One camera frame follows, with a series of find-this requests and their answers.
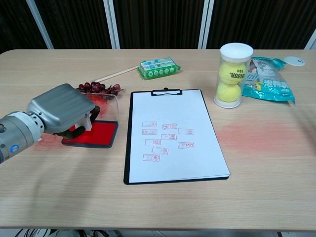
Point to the teal snack bag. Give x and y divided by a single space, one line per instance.
271 84

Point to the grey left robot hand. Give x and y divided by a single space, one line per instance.
61 106

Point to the white partition post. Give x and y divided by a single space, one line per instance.
311 42
39 24
112 24
206 24

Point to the clear tennis ball tube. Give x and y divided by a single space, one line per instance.
235 51

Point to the green tissue pack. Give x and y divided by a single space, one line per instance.
158 67

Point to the white round table cap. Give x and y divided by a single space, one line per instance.
293 61

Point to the black clipboard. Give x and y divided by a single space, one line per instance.
127 148

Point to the plain yellow tennis ball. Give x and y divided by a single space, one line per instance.
228 91

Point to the red rubber stamp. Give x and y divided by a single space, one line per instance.
87 124

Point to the yellow tennis ball with print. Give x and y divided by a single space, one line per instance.
229 70

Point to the red ink pad case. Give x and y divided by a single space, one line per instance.
101 137

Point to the thin wooden stick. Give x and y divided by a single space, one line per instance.
116 73

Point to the dark red grape bunch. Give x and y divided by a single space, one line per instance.
97 87

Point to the white stamped paper sheet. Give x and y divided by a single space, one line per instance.
172 108

